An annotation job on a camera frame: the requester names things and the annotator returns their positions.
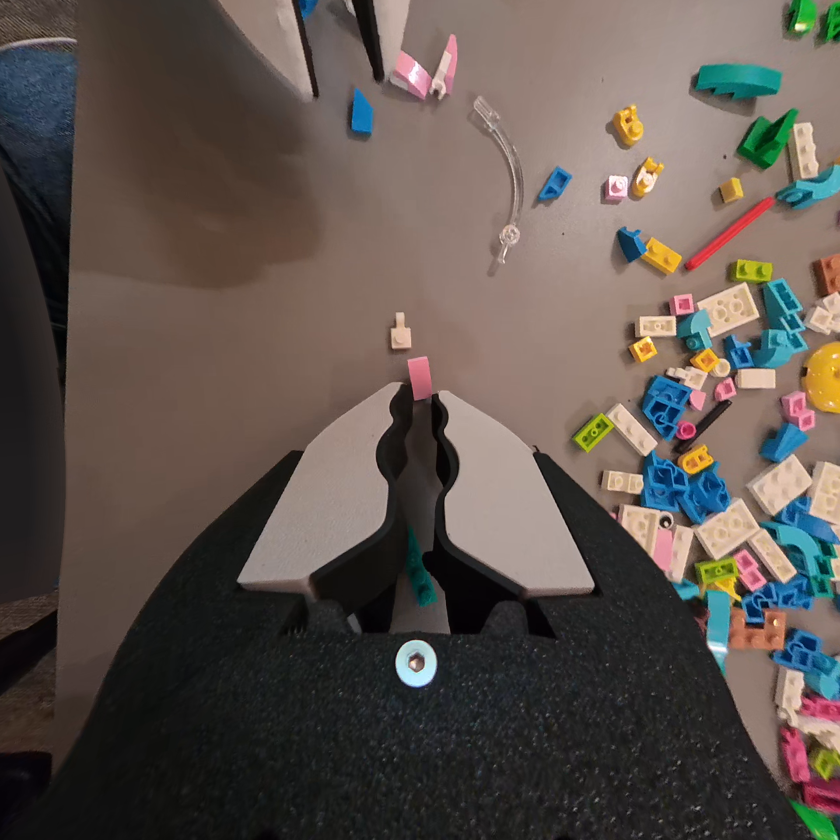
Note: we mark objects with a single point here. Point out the white and pink lego piece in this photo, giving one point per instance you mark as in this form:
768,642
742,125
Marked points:
446,65

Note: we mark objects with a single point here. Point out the teal curved lego piece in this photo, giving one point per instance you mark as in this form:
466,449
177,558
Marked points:
735,77

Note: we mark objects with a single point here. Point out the green angled lego piece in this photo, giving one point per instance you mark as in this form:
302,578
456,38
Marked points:
761,141

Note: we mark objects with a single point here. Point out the pink square lego stud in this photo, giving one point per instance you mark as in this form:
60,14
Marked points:
617,189

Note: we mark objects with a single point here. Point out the clear curved lego piece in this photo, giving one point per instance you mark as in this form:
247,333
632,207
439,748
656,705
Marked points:
516,172

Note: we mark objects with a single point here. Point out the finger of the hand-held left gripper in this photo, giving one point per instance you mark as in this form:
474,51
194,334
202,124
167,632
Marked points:
269,33
390,26

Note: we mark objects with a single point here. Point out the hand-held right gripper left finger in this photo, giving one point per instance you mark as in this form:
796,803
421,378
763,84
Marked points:
328,499

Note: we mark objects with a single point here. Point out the red lego rod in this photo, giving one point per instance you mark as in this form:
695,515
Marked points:
728,233

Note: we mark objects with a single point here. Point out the yellow lego plate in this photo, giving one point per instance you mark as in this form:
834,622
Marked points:
661,256

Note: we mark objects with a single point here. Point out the person's jeans leg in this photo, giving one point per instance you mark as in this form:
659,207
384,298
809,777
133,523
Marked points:
33,131

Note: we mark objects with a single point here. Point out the blue sloped lego piece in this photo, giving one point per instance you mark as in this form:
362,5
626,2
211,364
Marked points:
630,244
361,118
554,185

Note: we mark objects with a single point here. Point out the bright green lego piece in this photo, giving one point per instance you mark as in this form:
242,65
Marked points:
802,16

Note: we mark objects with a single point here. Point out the yellow and white lego piece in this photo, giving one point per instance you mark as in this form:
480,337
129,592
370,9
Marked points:
646,178

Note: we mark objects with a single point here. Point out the pink lego tile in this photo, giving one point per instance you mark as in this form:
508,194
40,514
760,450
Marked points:
418,374

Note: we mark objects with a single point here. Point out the pile of colourful lego pieces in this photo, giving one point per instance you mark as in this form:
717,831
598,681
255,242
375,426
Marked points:
728,525

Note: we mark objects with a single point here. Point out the yellow round lego piece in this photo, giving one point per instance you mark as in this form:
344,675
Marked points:
628,124

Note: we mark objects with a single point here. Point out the small white clip lego piece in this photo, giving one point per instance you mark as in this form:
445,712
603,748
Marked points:
401,339

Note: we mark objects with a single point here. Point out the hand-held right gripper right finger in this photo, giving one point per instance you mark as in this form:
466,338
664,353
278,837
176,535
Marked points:
505,505

